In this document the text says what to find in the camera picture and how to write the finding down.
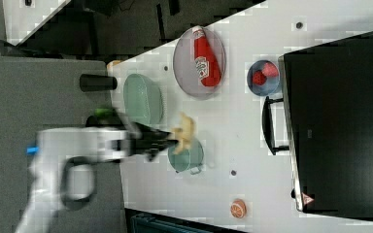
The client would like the grey round plate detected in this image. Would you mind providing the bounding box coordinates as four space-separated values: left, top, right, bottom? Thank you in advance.
173 28 226 100

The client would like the orange slice toy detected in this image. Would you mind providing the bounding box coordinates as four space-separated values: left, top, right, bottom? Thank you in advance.
230 199 247 218

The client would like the black cylinder post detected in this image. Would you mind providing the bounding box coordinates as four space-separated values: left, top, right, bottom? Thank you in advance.
79 74 118 92

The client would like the red ketchup bottle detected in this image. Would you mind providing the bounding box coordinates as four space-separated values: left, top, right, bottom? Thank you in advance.
192 26 221 87

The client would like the pink strawberry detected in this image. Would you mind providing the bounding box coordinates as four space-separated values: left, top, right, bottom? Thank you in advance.
261 62 279 77

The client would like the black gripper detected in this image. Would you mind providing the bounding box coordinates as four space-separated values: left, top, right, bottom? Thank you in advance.
129 122 172 162

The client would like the black toaster oven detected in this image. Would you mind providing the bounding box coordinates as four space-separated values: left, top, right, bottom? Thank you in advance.
279 31 373 221

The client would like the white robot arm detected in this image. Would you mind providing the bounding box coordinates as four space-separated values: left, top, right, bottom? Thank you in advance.
15 123 178 233

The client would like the yellow plush banana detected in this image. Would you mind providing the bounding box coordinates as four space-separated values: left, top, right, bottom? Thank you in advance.
172 113 195 154

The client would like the dark red strawberry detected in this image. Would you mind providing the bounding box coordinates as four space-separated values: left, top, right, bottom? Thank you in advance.
252 71 267 85

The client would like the green perforated colander basket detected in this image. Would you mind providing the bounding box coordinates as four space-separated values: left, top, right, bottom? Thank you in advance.
123 74 163 125

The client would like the black oven door handle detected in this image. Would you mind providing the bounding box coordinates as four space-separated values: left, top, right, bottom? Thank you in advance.
261 96 289 155

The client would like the blue small bowl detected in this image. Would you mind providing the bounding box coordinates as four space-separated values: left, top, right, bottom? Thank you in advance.
247 60 280 96

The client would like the green cup with handle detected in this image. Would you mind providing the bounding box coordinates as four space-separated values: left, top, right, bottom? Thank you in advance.
168 139 204 175

